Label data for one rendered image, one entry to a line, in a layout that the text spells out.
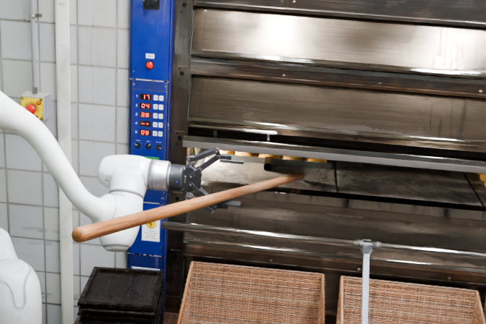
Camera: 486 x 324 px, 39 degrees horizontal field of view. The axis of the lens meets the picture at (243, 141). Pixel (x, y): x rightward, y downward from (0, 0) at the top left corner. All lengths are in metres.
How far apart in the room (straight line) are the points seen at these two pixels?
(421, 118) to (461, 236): 0.52
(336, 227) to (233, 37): 0.87
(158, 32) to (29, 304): 1.14
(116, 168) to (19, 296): 0.44
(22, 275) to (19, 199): 1.08
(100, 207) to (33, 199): 1.08
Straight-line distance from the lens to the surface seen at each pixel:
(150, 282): 2.81
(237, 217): 2.85
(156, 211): 1.62
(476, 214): 2.88
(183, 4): 2.64
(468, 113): 2.75
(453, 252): 2.51
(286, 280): 2.90
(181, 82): 2.69
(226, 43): 2.62
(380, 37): 2.64
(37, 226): 3.06
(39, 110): 2.80
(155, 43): 2.65
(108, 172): 2.05
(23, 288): 1.99
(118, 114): 2.78
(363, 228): 2.86
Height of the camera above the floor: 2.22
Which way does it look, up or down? 18 degrees down
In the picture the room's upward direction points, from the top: 4 degrees clockwise
